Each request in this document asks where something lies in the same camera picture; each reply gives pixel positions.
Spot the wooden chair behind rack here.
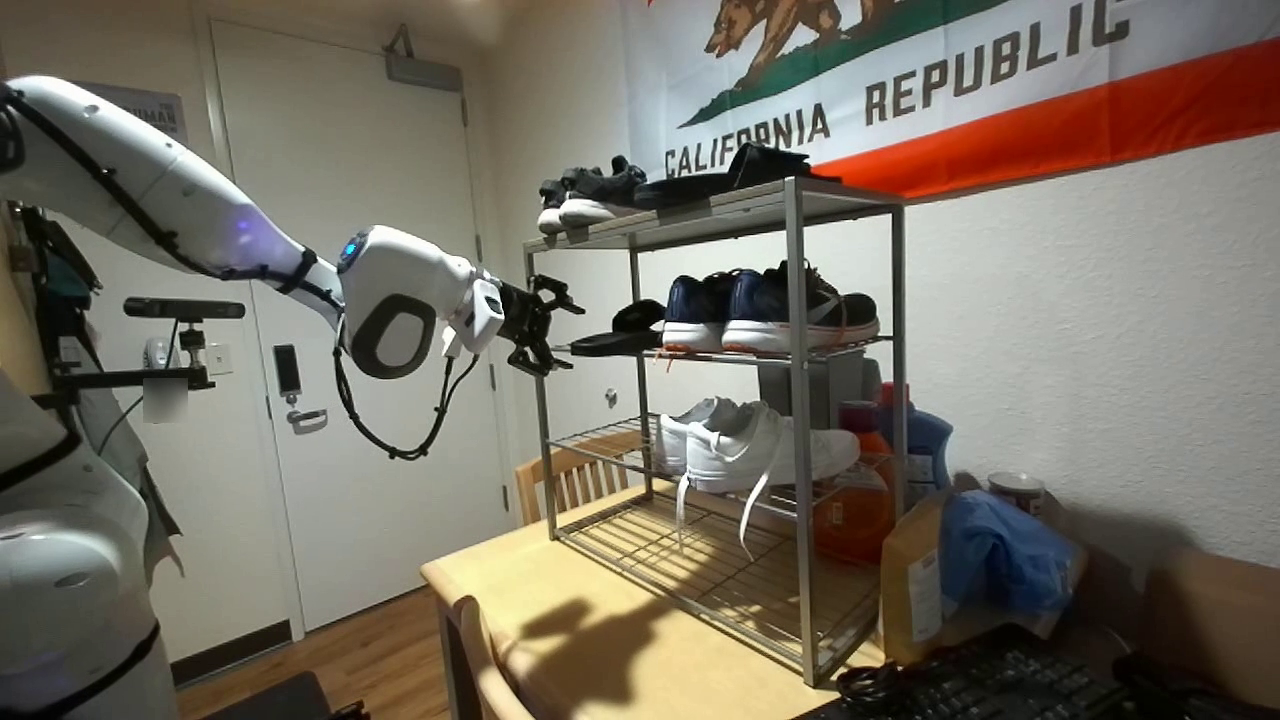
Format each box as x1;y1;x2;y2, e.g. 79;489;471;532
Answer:
515;428;639;523

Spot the grey metal shoe rack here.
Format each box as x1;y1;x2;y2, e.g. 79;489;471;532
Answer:
526;175;902;683

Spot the black white sneaker near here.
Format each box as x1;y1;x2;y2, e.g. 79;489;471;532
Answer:
559;155;648;226

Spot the white door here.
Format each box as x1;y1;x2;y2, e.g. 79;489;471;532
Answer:
211;21;509;628

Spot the California Republic flag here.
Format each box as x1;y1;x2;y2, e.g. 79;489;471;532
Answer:
619;0;1280;200

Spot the door lever handle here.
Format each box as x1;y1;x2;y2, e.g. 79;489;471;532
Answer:
272;343;329;432

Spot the navy sneaker near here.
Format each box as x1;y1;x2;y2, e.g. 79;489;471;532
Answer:
718;264;879;357

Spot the black white sneaker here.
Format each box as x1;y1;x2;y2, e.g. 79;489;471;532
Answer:
537;173;577;233
559;155;648;226

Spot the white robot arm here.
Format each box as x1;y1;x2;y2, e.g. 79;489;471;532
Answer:
0;78;572;460

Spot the blue cloth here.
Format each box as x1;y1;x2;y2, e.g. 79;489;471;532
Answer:
940;492;1075;615

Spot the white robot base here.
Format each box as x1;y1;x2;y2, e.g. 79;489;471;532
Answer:
0;381;178;720

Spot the brown cardboard box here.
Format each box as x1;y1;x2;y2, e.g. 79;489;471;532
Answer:
879;492;1088;664

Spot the black camera on stand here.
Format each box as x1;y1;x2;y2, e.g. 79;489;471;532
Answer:
34;298;242;407

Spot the navy sneaker far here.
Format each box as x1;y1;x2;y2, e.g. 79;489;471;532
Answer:
659;273;734;352

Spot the navy sneaker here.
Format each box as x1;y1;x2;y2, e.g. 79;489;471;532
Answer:
718;264;879;357
659;273;734;352

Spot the orange detergent bottle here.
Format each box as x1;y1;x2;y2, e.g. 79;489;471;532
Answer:
814;432;896;566

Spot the black keyboard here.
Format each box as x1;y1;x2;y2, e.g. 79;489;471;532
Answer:
803;628;1280;720

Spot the black white sneaker far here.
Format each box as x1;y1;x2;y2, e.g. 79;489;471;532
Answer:
537;173;577;233

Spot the black flip flop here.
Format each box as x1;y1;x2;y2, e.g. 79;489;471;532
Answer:
569;299;665;357
636;146;807;209

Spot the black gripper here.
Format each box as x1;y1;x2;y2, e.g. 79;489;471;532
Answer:
498;278;581;375

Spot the wooden chair front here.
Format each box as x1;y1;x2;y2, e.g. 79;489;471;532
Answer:
445;594;591;720

